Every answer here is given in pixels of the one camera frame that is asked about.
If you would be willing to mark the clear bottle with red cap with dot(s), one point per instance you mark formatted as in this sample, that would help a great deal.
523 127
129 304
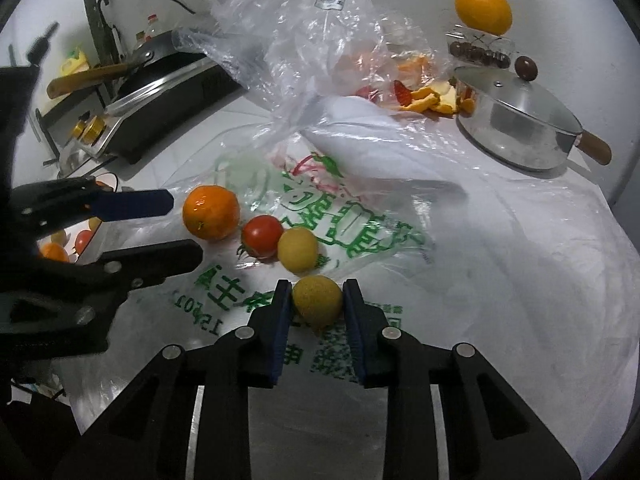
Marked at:
151 27

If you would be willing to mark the pot lid with brown knob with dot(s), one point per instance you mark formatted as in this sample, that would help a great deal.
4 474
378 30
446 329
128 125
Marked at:
515 92

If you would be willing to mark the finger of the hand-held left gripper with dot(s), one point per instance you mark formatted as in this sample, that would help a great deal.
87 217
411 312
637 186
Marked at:
135 205
160 257

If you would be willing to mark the large orange with stem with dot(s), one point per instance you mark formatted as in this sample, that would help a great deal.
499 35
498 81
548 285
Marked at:
483 10

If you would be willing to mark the dark metal rack pole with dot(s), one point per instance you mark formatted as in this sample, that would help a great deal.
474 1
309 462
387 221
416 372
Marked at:
100 25

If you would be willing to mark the clear box of dark fruits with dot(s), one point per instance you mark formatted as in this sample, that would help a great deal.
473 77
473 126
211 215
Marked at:
480 50

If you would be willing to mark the yellow-green round fruit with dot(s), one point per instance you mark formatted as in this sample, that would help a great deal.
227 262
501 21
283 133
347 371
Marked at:
297 250
59 236
317 302
95 223

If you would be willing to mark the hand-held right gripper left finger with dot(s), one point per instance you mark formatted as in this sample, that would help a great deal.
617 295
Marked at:
280 330

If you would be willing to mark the clear bottle with yellow cap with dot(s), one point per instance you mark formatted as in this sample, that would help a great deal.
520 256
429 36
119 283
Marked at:
140 37

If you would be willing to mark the orange peel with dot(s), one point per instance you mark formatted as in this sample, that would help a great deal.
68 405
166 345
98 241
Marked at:
467 105
435 97

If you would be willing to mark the small orange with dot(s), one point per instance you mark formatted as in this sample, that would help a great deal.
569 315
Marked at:
210 211
103 185
52 252

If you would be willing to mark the yellow packet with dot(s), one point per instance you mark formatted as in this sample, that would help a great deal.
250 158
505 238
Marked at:
75 60

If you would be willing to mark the white round plate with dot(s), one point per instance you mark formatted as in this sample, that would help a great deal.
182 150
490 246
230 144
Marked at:
72 259

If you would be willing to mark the black brush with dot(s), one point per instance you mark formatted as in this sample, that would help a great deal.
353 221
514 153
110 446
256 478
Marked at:
42 42

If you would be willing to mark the white green-printed plastic bag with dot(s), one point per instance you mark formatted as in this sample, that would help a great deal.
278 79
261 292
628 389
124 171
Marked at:
475 310

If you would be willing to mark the silver induction cooker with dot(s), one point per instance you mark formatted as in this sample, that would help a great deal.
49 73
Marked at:
165 105

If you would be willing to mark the clear crumpled plastic bag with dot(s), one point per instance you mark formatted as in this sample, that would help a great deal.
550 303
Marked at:
300 35

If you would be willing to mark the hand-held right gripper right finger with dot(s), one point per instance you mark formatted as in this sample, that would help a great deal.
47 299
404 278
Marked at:
355 330

